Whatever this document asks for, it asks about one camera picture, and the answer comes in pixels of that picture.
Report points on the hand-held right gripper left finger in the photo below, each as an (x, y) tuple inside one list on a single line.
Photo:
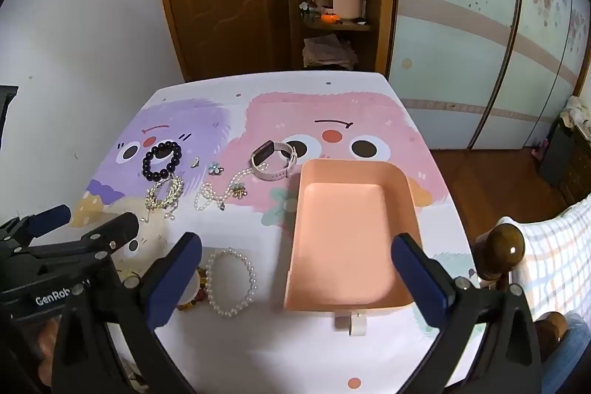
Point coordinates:
[(171, 283)]

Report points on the large wooden bedpost knob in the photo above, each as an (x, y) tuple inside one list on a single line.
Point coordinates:
[(503, 251)]

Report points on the yellow flower brooch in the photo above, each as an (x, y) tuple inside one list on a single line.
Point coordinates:
[(238, 191)]

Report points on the person's jeans leg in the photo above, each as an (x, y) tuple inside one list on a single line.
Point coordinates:
[(570, 361)]

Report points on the dark cluttered dresser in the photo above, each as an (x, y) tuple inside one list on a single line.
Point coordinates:
[(570, 163)]

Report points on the small wooden bedpost knob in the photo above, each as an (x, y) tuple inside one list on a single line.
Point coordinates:
[(551, 331)]

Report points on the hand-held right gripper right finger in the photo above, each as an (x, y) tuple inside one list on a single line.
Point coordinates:
[(421, 283)]

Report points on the plaid blanket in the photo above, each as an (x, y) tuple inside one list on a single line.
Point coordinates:
[(558, 255)]

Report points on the small orange ornament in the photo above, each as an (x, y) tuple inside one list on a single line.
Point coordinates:
[(330, 18)]

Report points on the cartoon monster printed tablecloth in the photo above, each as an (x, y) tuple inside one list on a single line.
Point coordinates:
[(258, 352)]

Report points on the folded beige cloth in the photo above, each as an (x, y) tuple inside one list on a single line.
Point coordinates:
[(328, 52)]

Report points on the pale blue floral wardrobe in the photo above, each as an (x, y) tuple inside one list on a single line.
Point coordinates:
[(461, 52)]

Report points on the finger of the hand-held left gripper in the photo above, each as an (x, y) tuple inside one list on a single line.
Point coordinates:
[(51, 217), (117, 228)]

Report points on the pink plastic drawer tray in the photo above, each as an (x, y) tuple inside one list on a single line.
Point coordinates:
[(344, 237)]

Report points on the person's left hand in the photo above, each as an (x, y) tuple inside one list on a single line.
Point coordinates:
[(48, 341)]

